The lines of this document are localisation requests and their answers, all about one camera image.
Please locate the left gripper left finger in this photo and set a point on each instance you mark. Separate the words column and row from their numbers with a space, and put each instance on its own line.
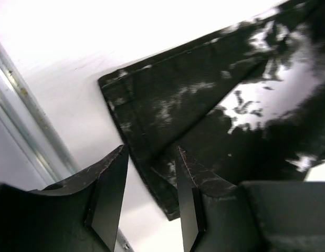
column 79, row 213

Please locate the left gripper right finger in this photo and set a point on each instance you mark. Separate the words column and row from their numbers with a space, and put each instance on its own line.
column 217, row 215

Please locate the black white tie-dye trousers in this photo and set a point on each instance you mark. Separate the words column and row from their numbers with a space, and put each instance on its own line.
column 247, row 101

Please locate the aluminium rail frame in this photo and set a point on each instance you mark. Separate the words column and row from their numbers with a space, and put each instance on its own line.
column 39, row 148

